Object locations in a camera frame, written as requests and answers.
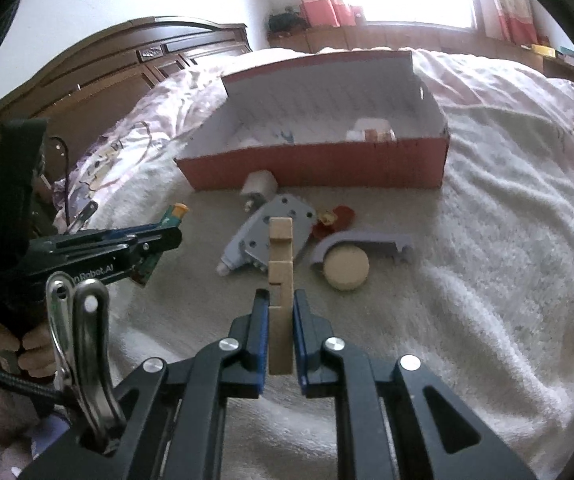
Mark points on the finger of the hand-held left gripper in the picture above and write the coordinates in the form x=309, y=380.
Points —
x=132, y=232
x=159, y=247

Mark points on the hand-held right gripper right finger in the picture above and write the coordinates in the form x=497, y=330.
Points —
x=302, y=340

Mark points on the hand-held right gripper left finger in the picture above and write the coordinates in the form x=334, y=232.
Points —
x=262, y=340

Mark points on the green circuit board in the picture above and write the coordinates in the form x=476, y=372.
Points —
x=172, y=216

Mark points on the white glue tube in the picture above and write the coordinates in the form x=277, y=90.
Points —
x=232, y=257

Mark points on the notched wooden block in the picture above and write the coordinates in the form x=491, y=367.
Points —
x=281, y=260

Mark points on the round tan wooden disc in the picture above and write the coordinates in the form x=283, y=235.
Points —
x=347, y=267

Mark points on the small beige cylinder motor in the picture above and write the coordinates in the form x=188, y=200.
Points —
x=259, y=185

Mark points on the grey curved plastic part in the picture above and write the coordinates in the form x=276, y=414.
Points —
x=367, y=240

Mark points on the small red plastic piece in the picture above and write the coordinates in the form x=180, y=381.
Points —
x=342, y=215

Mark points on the grey plastic plate with holes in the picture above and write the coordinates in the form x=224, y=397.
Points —
x=287, y=206

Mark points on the red cardboard box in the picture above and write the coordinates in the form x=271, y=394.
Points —
x=317, y=165

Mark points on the person's left hand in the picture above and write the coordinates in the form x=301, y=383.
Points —
x=27, y=350

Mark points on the metal spring clip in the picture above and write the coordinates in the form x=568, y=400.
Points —
x=84, y=340

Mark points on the pink printed quilt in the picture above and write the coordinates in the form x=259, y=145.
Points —
x=192, y=90

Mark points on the dark wooden headboard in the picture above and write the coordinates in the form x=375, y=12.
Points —
x=92, y=70

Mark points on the dark bag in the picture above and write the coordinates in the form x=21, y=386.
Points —
x=287, y=20

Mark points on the yellow book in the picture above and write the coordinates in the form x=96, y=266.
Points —
x=542, y=50

